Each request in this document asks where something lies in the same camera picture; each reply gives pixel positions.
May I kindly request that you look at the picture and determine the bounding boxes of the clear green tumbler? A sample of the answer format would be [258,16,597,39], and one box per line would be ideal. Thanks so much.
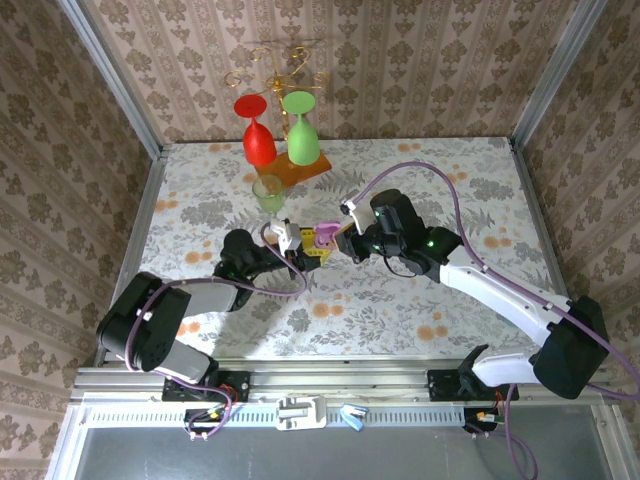
[251,174,285,217]

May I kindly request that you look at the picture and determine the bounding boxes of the green wine glass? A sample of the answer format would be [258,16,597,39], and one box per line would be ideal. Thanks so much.
[281,90,320,167]

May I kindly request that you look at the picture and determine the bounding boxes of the red wine glass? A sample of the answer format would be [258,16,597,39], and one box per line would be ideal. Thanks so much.
[233,94,277,167]

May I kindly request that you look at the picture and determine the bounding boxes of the blue clip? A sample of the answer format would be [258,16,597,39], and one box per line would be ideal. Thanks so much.
[339,404,370,433]

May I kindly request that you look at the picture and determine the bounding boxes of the grey metal panel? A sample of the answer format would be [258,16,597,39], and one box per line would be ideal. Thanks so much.
[69,423,619,480]

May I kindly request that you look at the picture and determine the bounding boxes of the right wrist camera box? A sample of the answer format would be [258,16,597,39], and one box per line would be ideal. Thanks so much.
[339,196,374,234]

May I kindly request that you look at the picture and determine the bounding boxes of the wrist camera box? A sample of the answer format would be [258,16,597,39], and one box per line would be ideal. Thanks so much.
[339,196,374,234]
[269,218,302,257]

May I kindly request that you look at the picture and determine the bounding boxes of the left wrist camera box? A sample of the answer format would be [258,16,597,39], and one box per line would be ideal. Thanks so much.
[269,218,302,257]

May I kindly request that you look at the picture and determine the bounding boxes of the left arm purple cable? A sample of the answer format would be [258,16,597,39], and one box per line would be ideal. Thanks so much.
[124,222,309,441]

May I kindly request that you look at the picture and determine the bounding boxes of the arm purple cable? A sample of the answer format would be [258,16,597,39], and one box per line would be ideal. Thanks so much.
[124,222,309,441]
[352,161,640,480]

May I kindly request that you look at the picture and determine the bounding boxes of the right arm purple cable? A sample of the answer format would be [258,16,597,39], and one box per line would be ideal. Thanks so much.
[352,161,640,480]

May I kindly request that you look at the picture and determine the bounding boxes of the gold wire glass rack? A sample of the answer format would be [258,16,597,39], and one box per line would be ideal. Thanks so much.
[224,45,334,187]

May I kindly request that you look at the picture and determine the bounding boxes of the aluminium table side rail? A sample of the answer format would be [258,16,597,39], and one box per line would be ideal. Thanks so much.
[507,139,592,364]
[93,149,169,369]

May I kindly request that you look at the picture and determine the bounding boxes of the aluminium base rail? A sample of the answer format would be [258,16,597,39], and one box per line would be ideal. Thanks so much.
[69,355,620,402]

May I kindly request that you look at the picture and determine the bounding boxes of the white plastic bracket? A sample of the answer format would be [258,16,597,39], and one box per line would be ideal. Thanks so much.
[275,395,328,432]

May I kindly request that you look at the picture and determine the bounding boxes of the black cable connector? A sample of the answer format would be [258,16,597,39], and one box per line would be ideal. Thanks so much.
[183,407,227,434]
[463,407,502,434]

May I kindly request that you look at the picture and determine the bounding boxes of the white slotted cable duct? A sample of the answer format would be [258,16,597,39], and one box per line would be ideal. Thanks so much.
[81,403,467,427]

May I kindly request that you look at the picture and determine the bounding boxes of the aluminium frame post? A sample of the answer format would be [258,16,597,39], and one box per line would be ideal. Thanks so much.
[57,0,165,159]
[510,0,610,149]

